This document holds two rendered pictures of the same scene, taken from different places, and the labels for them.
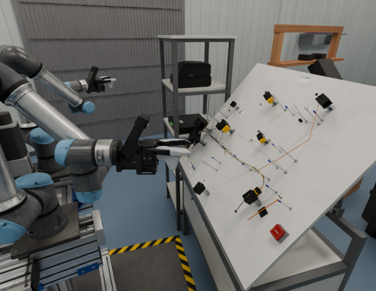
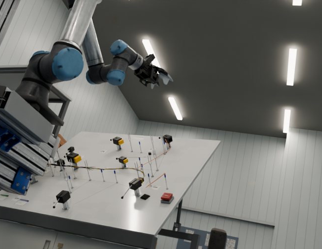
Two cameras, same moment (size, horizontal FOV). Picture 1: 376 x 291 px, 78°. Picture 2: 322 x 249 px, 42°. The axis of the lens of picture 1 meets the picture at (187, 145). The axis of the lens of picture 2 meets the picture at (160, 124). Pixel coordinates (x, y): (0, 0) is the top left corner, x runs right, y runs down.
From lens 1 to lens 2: 1.93 m
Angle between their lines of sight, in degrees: 64
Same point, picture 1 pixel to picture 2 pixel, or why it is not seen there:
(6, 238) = (74, 70)
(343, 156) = (189, 162)
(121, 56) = not seen: outside the picture
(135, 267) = not seen: outside the picture
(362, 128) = (193, 152)
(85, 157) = (134, 53)
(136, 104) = not seen: outside the picture
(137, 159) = (152, 69)
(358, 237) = (196, 235)
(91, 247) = (47, 152)
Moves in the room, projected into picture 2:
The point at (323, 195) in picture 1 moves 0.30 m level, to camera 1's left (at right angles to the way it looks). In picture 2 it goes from (186, 178) to (154, 159)
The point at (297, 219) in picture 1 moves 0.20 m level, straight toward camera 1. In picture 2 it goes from (175, 191) to (188, 186)
